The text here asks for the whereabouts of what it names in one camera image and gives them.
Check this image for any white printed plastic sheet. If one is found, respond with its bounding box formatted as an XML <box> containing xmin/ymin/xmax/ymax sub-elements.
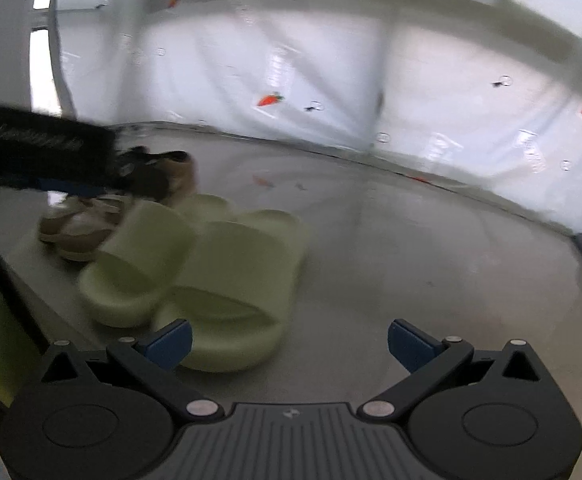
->
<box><xmin>51</xmin><ymin>0</ymin><xmax>582</xmax><ymax>241</ymax></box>

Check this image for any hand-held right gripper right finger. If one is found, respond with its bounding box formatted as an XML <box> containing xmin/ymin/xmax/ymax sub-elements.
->
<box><xmin>358</xmin><ymin>318</ymin><xmax>546</xmax><ymax>423</ymax></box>

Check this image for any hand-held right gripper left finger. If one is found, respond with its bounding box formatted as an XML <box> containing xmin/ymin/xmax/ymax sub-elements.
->
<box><xmin>38</xmin><ymin>318</ymin><xmax>226</xmax><ymax>423</ymax></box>

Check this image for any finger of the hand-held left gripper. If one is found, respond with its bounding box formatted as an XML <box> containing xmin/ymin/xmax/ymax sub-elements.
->
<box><xmin>68</xmin><ymin>146</ymin><xmax>172</xmax><ymax>206</ymax></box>

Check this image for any pale green slide sandal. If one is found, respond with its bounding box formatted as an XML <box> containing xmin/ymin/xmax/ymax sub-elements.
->
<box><xmin>78</xmin><ymin>194</ymin><xmax>232</xmax><ymax>330</ymax></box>
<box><xmin>153</xmin><ymin>210</ymin><xmax>312</xmax><ymax>373</ymax></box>

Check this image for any tan strap sandal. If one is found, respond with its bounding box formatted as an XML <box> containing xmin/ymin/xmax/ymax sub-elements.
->
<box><xmin>38</xmin><ymin>194</ymin><xmax>134</xmax><ymax>262</ymax></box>
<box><xmin>121</xmin><ymin>149</ymin><xmax>199</xmax><ymax>208</ymax></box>

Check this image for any white metal frame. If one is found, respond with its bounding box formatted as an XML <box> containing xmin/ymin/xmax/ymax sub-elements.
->
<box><xmin>116</xmin><ymin>0</ymin><xmax>582</xmax><ymax>86</ymax></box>

